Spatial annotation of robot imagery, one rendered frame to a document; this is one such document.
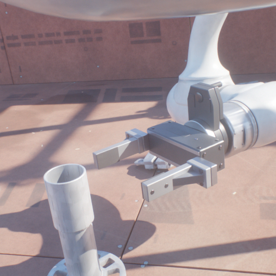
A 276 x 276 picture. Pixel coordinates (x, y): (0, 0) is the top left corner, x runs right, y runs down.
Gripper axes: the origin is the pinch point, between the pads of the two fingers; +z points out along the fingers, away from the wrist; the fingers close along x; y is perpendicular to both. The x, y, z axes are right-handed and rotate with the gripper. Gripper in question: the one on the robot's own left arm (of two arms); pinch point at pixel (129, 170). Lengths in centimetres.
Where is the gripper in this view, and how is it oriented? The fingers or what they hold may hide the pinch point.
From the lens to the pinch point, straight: 63.3
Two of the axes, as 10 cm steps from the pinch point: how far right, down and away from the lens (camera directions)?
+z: -8.2, 3.2, -4.7
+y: 1.2, 9.1, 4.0
